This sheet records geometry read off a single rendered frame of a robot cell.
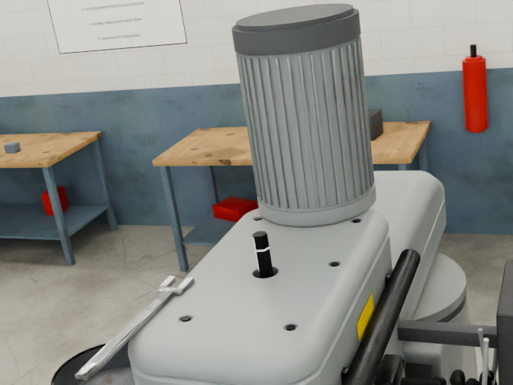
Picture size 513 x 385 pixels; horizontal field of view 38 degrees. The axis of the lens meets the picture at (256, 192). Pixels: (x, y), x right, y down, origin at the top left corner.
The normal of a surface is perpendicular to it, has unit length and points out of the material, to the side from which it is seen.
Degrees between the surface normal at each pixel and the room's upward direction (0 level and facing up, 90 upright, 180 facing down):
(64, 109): 90
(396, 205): 0
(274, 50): 90
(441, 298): 0
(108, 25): 90
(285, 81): 90
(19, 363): 0
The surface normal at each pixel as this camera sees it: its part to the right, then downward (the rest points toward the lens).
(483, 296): -0.14, -0.93
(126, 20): -0.37, 0.37
